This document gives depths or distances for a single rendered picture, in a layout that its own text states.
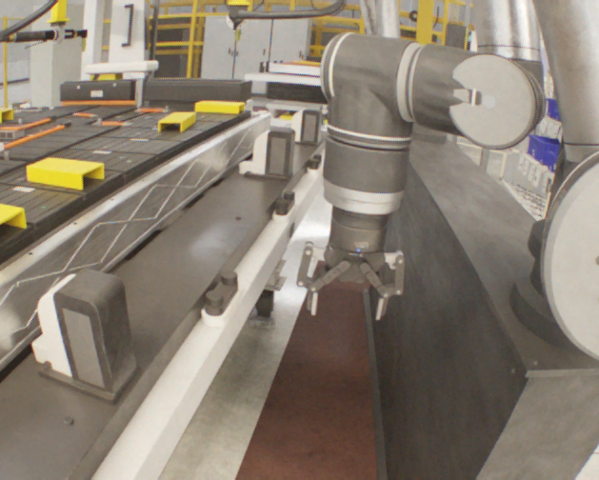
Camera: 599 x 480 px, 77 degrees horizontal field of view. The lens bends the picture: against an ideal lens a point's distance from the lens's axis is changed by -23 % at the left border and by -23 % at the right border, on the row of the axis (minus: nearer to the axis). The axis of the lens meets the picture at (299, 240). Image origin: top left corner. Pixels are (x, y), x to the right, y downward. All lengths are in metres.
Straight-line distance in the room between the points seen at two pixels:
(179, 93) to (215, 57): 9.06
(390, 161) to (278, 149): 0.74
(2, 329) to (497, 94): 0.63
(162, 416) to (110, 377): 0.09
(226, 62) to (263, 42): 0.99
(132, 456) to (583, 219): 0.50
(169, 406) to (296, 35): 10.01
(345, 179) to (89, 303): 0.32
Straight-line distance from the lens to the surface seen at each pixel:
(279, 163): 1.29
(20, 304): 0.62
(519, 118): 0.49
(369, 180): 0.56
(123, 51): 4.42
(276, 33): 10.50
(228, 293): 0.76
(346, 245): 0.61
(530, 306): 0.72
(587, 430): 0.87
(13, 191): 0.89
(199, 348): 0.69
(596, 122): 0.42
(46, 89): 7.74
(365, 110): 0.54
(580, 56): 0.43
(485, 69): 0.50
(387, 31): 1.99
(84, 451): 0.50
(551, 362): 0.68
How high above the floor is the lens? 1.25
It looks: 24 degrees down
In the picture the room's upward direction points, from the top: 5 degrees clockwise
